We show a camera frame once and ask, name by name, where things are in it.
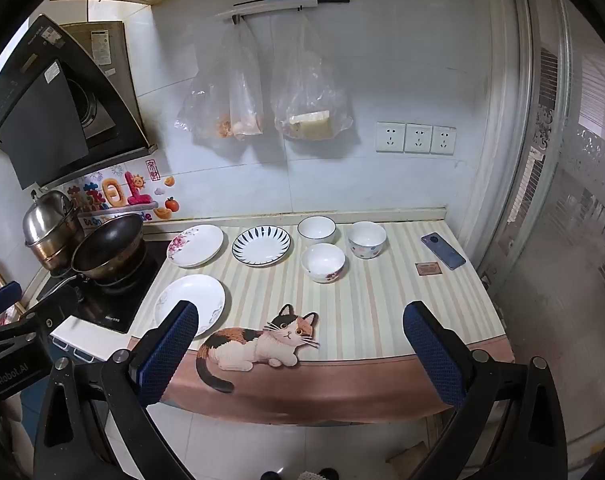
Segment blue floral white bowl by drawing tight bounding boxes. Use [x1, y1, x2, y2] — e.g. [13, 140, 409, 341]
[347, 221, 387, 260]

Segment colourful wall stickers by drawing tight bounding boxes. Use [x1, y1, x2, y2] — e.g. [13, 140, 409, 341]
[65, 157, 180, 226]

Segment dark rimmed white bowl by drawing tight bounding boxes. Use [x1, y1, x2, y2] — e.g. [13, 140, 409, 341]
[297, 215, 337, 246]

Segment white wall rack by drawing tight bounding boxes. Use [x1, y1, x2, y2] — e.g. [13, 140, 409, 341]
[215, 0, 318, 23]

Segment glass sliding door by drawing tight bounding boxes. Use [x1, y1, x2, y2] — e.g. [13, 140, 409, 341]
[472, 0, 605, 461]

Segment steel pot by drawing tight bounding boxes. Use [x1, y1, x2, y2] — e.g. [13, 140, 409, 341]
[25, 215, 86, 273]

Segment black range hood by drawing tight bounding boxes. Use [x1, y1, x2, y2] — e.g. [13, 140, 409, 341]
[0, 14, 158, 191]

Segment pale yellow block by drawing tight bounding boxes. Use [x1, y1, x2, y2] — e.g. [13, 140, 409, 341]
[288, 109, 331, 139]

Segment grey floral white plate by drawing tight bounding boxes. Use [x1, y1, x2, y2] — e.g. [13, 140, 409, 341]
[154, 275, 226, 338]

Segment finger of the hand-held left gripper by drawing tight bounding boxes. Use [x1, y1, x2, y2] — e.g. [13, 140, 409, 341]
[0, 286, 79, 346]
[0, 281, 23, 322]

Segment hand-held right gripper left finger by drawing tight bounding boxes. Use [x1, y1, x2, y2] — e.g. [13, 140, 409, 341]
[32, 300, 203, 480]

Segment blue smartphone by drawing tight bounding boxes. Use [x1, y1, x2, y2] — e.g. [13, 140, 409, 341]
[421, 232, 467, 271]

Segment black frying pan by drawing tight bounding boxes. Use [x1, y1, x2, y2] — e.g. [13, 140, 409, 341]
[37, 212, 147, 306]

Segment cat print striped tablecloth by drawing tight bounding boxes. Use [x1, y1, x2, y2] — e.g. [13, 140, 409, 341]
[130, 220, 515, 426]

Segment pink floral white bowl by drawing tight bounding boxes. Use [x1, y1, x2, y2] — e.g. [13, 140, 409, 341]
[301, 243, 346, 284]

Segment pink floral white plate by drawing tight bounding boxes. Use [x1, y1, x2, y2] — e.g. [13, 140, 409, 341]
[167, 224, 224, 268]

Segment black induction cooktop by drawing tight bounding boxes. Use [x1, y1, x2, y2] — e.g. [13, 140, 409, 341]
[36, 240, 169, 333]

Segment blue striped white plate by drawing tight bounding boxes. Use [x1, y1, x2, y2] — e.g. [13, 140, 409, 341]
[232, 225, 292, 267]

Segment white wall socket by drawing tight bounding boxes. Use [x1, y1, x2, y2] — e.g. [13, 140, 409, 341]
[431, 125, 456, 155]
[405, 123, 433, 154]
[375, 121, 407, 153]

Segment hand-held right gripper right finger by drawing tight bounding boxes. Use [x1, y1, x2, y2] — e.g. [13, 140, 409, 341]
[403, 301, 568, 480]

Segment steel pot lid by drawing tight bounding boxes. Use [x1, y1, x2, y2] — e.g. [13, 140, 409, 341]
[22, 190, 78, 246]

